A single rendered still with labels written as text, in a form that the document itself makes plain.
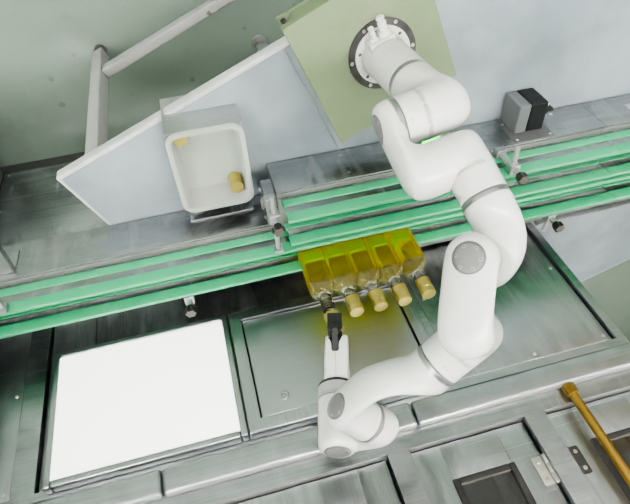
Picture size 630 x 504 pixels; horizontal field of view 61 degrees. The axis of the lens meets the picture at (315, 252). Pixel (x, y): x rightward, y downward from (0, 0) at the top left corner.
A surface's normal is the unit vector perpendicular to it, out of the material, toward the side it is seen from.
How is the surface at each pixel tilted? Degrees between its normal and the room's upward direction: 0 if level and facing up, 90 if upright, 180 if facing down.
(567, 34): 0
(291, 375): 90
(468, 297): 63
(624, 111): 90
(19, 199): 90
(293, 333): 90
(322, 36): 4
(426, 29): 4
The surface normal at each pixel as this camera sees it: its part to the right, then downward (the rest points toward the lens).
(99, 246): -0.04, -0.69
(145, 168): 0.25, 0.68
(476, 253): -0.38, -0.16
